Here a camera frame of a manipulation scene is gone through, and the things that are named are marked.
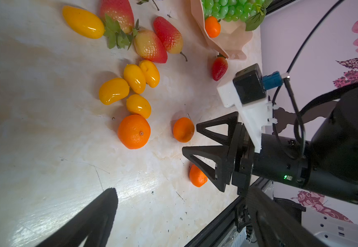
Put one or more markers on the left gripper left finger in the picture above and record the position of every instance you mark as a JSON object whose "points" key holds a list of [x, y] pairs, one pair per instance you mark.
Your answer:
{"points": [[92, 225]]}

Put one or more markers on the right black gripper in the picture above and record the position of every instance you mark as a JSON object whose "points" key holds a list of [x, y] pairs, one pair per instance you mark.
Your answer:
{"points": [[214, 161]]}

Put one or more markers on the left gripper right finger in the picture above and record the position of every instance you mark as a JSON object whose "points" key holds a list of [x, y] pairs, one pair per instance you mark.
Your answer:
{"points": [[273, 226]]}

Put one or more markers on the large orange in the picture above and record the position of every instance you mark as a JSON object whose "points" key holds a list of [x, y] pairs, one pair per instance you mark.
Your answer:
{"points": [[134, 132]]}

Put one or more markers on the pink leaf-shaped bowl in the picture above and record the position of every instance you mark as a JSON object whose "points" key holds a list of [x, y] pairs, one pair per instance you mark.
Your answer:
{"points": [[233, 36]]}

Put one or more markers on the green grape bunch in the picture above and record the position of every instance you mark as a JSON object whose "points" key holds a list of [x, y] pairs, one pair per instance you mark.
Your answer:
{"points": [[252, 13]]}

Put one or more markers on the small orange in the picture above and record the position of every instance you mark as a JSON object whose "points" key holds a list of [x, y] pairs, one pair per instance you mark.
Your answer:
{"points": [[212, 27]]}

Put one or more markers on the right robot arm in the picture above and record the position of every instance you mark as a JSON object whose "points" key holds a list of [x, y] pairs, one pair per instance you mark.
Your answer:
{"points": [[328, 164]]}

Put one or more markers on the lone orange front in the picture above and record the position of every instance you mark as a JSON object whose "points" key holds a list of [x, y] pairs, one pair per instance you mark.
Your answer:
{"points": [[197, 177]]}

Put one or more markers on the lone red strawberry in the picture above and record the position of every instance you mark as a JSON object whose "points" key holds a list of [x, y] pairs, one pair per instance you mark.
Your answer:
{"points": [[219, 67]]}

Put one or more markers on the yellow kumquat bottom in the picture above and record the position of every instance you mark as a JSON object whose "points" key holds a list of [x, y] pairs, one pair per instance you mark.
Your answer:
{"points": [[136, 104]]}

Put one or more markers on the yellow kumquat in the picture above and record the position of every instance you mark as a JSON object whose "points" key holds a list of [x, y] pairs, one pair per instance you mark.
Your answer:
{"points": [[136, 104], [150, 72], [83, 22], [113, 90], [135, 78]]}

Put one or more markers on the yellow kumquat upper right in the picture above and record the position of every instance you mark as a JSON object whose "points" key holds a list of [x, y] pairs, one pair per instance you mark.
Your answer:
{"points": [[150, 72]]}

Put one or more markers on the yellow kumquat upper left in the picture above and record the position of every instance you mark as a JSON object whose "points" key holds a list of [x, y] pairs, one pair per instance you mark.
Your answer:
{"points": [[135, 78]]}

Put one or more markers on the right cluster red strawberry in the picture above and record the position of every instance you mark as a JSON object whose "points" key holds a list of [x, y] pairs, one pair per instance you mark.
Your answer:
{"points": [[169, 35]]}

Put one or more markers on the yellow kumquat lower left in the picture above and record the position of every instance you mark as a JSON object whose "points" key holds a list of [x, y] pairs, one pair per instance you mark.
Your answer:
{"points": [[113, 90]]}

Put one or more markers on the pale red strawberry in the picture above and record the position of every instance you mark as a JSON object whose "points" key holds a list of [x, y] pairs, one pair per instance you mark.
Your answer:
{"points": [[149, 47]]}

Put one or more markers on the top red strawberry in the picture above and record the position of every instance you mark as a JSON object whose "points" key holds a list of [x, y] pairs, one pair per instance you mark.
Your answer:
{"points": [[146, 1]]}

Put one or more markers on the red strawberry with leaves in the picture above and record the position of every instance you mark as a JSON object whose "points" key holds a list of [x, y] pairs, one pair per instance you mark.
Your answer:
{"points": [[120, 26]]}

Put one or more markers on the far left yellow kumquat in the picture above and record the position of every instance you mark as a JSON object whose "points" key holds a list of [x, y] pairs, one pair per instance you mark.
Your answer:
{"points": [[83, 22]]}

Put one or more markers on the black base frame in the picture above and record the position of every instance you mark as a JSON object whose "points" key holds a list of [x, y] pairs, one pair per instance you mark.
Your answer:
{"points": [[231, 228]]}

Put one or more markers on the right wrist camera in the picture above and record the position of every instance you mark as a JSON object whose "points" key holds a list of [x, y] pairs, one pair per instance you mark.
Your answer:
{"points": [[247, 92]]}

